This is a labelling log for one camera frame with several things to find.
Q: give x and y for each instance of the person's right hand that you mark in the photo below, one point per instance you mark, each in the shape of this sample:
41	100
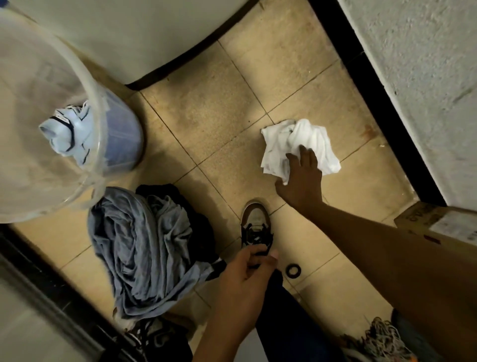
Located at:
302	186

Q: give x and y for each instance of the person's left hand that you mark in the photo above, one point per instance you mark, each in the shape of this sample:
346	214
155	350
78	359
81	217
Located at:
238	294

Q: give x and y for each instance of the person's right middle finger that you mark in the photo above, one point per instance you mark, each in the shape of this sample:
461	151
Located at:
305	156

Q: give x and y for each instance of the person's left thumb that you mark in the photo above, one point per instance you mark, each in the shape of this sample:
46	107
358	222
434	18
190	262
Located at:
269	265

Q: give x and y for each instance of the person's right thumb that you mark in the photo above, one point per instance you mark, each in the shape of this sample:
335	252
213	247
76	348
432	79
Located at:
281	184

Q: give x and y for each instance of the white cloth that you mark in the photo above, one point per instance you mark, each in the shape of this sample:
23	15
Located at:
283	143

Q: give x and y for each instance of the person's left forearm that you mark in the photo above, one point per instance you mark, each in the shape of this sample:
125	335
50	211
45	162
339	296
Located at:
218	343

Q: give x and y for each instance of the person's right forearm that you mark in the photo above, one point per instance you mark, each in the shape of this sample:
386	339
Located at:
395	268

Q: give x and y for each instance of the grey sneaker with black laces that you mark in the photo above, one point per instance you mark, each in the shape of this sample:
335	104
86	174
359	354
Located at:
156	337
255	220

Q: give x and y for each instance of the dark blue jeans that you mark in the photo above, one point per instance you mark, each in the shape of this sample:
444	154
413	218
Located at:
290	328

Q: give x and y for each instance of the black crumpled garment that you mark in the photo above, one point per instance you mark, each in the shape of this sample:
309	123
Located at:
199	227

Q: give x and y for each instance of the grey-blue crumpled garment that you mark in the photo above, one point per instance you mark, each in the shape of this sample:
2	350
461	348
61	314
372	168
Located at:
149	257

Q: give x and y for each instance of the brown cardboard box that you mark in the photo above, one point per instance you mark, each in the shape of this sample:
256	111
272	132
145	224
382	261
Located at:
443	223

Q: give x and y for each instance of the light blue garment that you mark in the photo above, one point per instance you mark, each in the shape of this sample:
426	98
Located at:
69	132

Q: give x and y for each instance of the clear plastic bucket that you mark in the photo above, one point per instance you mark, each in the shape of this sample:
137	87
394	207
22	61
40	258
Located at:
33	112

